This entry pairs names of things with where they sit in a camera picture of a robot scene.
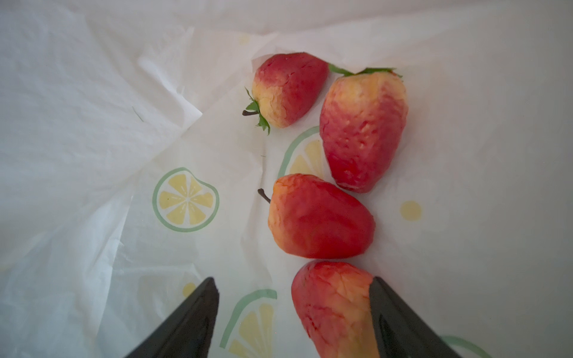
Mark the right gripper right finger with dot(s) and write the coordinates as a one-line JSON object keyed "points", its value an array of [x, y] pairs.
{"points": [[399, 331]]}

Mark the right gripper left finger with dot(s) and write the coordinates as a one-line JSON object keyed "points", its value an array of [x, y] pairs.
{"points": [[188, 331]]}

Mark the white plastic bag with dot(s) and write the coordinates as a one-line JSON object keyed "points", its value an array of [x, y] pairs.
{"points": [[129, 174]]}

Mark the large red strawberry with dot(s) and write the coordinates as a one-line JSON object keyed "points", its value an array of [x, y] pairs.
{"points": [[361, 124]]}

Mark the small red strawberry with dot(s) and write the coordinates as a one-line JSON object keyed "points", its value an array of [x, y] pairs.
{"points": [[285, 88]]}

